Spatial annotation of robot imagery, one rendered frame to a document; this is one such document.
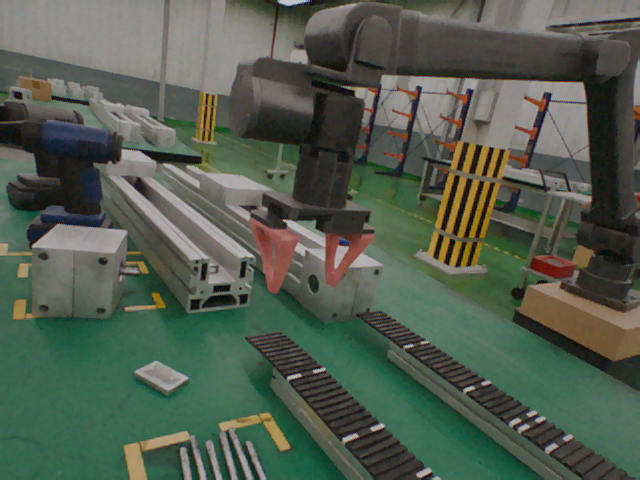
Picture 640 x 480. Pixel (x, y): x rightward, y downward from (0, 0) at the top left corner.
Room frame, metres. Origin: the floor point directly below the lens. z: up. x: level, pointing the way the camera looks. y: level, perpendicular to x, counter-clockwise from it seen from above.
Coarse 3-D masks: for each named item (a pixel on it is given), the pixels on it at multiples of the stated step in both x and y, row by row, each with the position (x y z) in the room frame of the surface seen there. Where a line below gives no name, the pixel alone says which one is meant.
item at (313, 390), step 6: (312, 384) 0.41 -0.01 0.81; (318, 384) 0.41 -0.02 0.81; (324, 384) 0.41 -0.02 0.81; (330, 384) 0.42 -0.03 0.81; (336, 384) 0.42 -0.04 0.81; (300, 390) 0.40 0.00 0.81; (306, 390) 0.40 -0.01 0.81; (312, 390) 0.40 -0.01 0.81; (318, 390) 0.40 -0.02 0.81; (324, 390) 0.40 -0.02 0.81; (330, 390) 0.41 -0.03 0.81; (336, 390) 0.41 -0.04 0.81; (300, 396) 0.39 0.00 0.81; (306, 396) 0.39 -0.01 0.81; (312, 396) 0.39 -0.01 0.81
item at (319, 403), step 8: (336, 392) 0.40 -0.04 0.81; (344, 392) 0.41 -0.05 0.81; (304, 400) 0.39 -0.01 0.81; (312, 400) 0.38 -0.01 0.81; (320, 400) 0.39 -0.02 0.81; (328, 400) 0.39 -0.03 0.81; (336, 400) 0.39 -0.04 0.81; (344, 400) 0.39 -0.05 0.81; (352, 400) 0.40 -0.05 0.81; (312, 408) 0.37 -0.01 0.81; (320, 408) 0.37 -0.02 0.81
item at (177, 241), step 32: (128, 192) 0.89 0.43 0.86; (160, 192) 0.95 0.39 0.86; (128, 224) 0.86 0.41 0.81; (160, 224) 0.71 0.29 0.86; (192, 224) 0.78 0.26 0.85; (160, 256) 0.71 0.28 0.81; (192, 256) 0.59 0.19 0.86; (224, 256) 0.66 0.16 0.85; (192, 288) 0.60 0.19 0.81; (224, 288) 0.62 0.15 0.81
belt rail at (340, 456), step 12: (276, 372) 0.43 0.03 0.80; (276, 384) 0.43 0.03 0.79; (288, 384) 0.41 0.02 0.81; (288, 396) 0.41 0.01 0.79; (288, 408) 0.41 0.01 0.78; (300, 408) 0.40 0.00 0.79; (300, 420) 0.39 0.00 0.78; (312, 420) 0.38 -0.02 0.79; (312, 432) 0.37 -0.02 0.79; (324, 432) 0.36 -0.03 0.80; (324, 444) 0.36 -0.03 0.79; (336, 444) 0.34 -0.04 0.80; (336, 456) 0.34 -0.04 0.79; (348, 456) 0.33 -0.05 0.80; (348, 468) 0.33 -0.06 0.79; (360, 468) 0.32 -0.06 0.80
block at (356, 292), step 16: (304, 256) 0.70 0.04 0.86; (320, 256) 0.67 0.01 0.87; (336, 256) 0.69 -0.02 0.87; (304, 272) 0.69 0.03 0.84; (320, 272) 0.66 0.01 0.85; (352, 272) 0.65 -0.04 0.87; (368, 272) 0.67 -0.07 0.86; (304, 288) 0.68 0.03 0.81; (320, 288) 0.65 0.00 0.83; (336, 288) 0.63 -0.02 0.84; (352, 288) 0.65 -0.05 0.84; (368, 288) 0.67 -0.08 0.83; (304, 304) 0.68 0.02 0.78; (320, 304) 0.64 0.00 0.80; (336, 304) 0.64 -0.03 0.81; (352, 304) 0.66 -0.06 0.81; (368, 304) 0.68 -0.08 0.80; (336, 320) 0.64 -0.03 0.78
